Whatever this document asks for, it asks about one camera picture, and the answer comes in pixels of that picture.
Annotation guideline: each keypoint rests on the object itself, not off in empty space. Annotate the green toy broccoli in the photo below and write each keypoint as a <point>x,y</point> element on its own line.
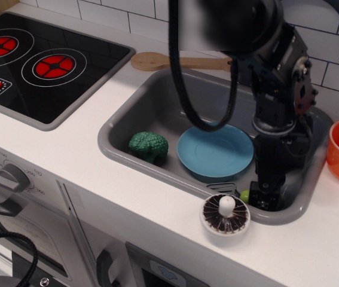
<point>149,146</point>

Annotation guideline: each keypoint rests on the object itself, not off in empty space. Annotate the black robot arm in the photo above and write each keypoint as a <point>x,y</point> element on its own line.
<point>255,35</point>

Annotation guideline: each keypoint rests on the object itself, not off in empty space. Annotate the blue plate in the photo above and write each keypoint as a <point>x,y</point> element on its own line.
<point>215,156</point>

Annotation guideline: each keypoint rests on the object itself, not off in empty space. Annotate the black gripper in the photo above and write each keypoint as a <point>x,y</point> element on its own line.
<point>275,157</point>

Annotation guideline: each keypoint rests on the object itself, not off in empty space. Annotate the grey sink basin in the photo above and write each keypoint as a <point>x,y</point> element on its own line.
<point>155,107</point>

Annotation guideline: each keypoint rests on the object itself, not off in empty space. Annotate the black toy stove top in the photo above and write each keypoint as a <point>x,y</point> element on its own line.
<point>47,72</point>

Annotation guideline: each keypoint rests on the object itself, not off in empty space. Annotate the grey oven knob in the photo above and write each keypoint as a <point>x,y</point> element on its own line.
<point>13,179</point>

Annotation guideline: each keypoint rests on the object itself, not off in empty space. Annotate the wooden spoon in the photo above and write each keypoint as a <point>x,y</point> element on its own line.
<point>151,61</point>

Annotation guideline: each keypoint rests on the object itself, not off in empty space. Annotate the toy mushroom slice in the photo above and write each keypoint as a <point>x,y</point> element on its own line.
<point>224,218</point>

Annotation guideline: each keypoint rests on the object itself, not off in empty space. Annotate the green handled grey spatula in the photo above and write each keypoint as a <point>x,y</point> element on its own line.
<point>230,187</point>

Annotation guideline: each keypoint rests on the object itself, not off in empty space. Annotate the grey cabinet handle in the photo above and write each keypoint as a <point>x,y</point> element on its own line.
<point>103,264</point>

